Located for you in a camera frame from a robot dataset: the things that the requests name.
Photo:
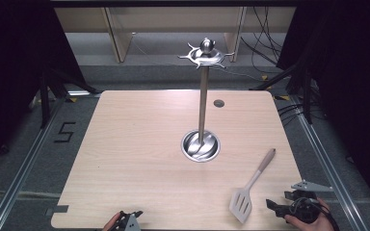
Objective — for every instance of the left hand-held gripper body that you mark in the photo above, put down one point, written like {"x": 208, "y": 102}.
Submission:
{"x": 131, "y": 223}

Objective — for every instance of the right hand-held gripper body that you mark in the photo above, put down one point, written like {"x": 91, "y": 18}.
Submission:
{"x": 305, "y": 199}

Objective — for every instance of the grey slotted spatula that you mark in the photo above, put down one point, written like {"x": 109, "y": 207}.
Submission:
{"x": 241, "y": 200}

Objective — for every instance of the steel utensil rack stand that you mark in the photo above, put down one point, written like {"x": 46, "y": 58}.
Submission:
{"x": 203, "y": 102}

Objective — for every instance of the person's left hand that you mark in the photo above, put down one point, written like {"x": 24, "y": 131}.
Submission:
{"x": 110, "y": 223}

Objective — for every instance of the person's right hand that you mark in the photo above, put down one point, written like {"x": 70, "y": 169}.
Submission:
{"x": 311, "y": 225}

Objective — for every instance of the black metal stand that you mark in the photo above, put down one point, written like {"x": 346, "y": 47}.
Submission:
{"x": 307, "y": 96}
{"x": 46, "y": 96}

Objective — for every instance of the black curtain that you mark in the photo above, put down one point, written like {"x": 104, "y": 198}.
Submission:
{"x": 13, "y": 64}
{"x": 350, "y": 80}

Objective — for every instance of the light wooden shelf unit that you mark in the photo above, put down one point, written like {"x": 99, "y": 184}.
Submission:
{"x": 122, "y": 29}

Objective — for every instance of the aluminium floor rail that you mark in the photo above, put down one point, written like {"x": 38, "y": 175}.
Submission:
{"x": 330, "y": 166}
{"x": 22, "y": 170}

